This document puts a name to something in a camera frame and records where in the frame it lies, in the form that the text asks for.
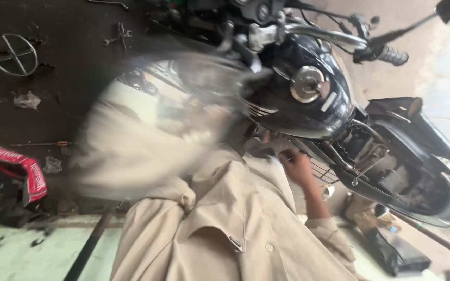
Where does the black motorcycle seat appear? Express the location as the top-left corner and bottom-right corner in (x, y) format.
(365, 227), (432, 277)

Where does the tan rag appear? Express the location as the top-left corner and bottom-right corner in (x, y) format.
(345, 194), (397, 232)

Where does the crumpled grey rag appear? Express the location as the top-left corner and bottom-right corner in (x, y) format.
(13, 91), (41, 110)

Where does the beige shirt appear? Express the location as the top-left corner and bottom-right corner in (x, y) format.
(110, 142), (366, 281)

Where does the chrome handlebar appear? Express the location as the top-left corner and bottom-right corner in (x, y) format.
(285, 23), (369, 50)

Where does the black metal pipe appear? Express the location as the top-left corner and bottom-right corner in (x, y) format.
(63, 209), (117, 281)

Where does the round metal ring with cross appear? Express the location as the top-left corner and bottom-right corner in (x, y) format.
(0, 34), (39, 77)

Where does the chrome fuel cap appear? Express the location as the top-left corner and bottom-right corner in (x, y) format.
(290, 66), (326, 104)

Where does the black fuel tank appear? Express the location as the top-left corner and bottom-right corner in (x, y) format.
(242, 34), (356, 140)

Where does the orange-handled screwdriver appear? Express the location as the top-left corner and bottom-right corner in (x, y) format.
(9, 141), (72, 148)

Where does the red printed cloth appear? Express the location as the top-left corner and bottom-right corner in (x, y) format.
(0, 131), (48, 207)

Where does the long dark metal rod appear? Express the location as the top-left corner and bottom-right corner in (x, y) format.
(390, 211), (450, 266)

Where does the black motorcycle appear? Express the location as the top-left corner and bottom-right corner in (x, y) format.
(120, 0), (450, 229)

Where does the long steel wrench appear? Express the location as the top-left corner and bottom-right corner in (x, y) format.
(87, 0), (129, 10)

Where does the person's right hand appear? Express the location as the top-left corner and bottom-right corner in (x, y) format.
(278, 149), (315, 189)

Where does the black handlebar grip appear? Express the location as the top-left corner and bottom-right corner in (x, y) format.
(377, 45), (409, 66)

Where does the crumpled clear plastic scrap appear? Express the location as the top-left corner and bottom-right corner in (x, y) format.
(43, 156), (63, 174)

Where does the pair of steel spanners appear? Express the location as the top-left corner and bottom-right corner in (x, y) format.
(102, 22), (133, 54)

